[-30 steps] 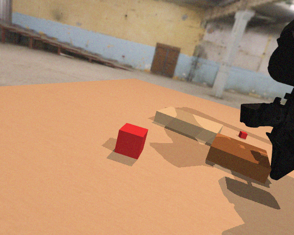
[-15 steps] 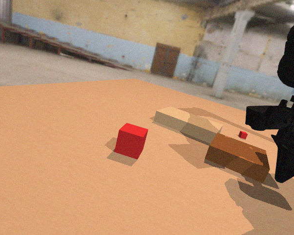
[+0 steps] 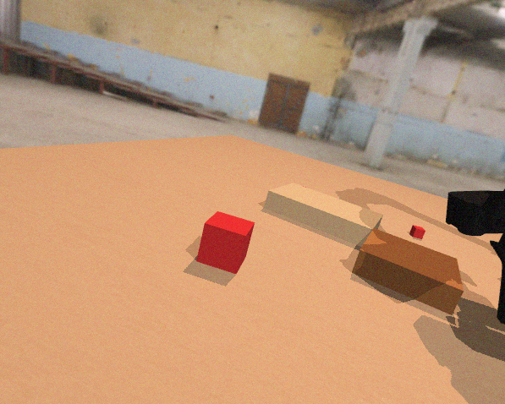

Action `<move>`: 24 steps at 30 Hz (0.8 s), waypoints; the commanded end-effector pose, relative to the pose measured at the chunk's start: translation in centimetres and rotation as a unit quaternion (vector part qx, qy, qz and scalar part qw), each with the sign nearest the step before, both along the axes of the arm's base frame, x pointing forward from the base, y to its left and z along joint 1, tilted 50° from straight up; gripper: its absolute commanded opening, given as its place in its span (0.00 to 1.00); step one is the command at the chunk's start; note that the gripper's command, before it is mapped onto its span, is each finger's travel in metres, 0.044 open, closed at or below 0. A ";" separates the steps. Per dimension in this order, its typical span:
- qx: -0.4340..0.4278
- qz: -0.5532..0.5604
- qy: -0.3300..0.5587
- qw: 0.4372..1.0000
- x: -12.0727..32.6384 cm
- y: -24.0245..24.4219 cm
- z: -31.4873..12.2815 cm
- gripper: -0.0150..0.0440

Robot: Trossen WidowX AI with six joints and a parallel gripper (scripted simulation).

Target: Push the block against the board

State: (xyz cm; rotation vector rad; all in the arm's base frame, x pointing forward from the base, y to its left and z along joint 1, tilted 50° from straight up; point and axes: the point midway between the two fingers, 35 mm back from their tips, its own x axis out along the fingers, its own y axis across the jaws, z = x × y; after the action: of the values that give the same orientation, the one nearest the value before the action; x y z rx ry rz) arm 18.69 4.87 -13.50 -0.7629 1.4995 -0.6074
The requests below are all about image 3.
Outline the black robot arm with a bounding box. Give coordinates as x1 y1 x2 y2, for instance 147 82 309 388
446 189 505 236

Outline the brown square block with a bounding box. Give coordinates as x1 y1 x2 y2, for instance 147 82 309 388
352 228 464 315

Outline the tan wooden board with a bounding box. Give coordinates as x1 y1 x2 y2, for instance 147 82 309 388
264 183 383 247

